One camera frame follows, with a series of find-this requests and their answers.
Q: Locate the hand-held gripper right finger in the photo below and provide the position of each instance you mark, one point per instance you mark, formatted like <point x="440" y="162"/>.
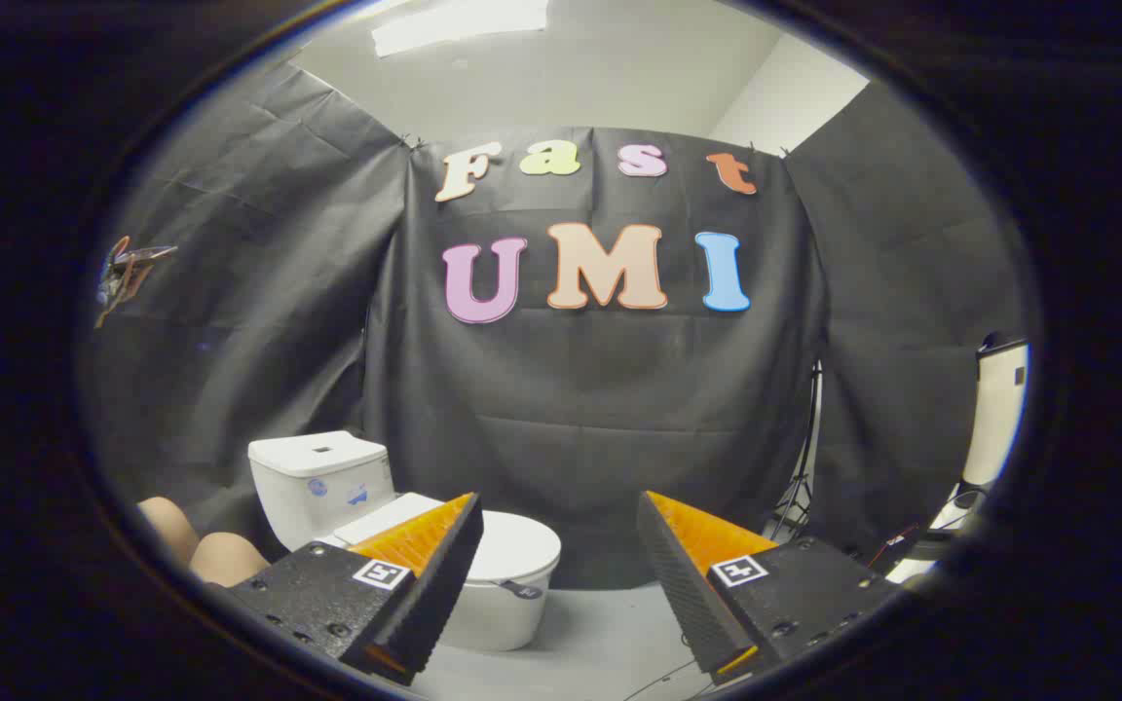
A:
<point x="683" y="584"/>

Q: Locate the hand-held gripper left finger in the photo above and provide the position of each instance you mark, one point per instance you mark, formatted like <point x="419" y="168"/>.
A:
<point x="444" y="594"/>

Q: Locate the white toilet lid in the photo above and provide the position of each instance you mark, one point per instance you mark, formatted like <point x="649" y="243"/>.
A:
<point x="522" y="545"/>

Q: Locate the white toilet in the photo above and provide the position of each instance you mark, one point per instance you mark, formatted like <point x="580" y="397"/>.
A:
<point x="317" y="487"/>

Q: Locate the black tripod stand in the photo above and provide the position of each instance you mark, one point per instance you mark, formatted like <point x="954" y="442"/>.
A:
<point x="803" y="467"/>

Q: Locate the black backdrop cloth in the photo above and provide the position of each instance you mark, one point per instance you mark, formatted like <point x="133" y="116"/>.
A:
<point x="571" y="409"/>

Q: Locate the white cylinder with black cap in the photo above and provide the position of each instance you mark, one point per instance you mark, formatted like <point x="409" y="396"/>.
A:
<point x="999" y="419"/>

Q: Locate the dark phone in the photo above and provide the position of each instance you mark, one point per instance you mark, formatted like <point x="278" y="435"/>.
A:
<point x="150" y="254"/>

